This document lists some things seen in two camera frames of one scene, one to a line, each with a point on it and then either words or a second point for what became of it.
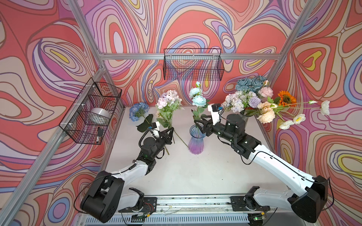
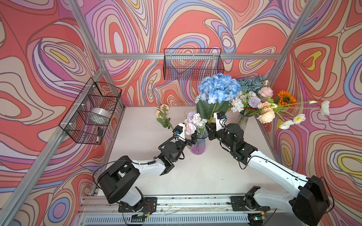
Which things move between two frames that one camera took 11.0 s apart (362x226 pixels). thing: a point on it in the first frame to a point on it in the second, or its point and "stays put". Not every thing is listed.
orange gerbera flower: x=286 y=99 stays put
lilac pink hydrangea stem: x=237 y=101 stays put
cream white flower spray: x=267 y=111 stays put
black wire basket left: x=88 y=118 stays put
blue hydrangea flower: x=137 y=110 to x=215 y=91
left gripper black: x=166 y=139 to x=192 y=141
